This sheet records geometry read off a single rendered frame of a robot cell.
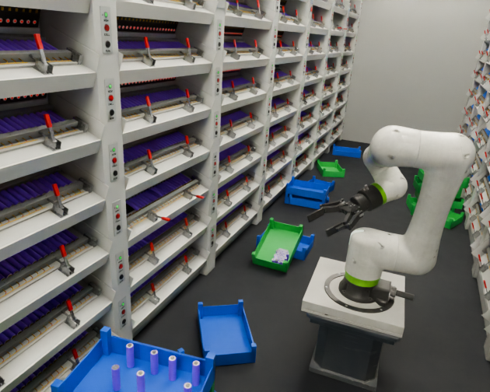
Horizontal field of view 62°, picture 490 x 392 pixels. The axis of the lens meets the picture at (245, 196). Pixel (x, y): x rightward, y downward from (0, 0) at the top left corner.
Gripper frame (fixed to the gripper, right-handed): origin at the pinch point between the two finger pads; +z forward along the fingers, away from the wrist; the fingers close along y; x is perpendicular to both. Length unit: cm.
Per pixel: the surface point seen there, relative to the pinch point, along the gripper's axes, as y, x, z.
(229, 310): -24, 37, 43
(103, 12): -8, -92, 42
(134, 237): -17, -21, 63
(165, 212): -34, -17, 49
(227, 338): -10, 37, 49
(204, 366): 45, -12, 58
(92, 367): 34, -19, 83
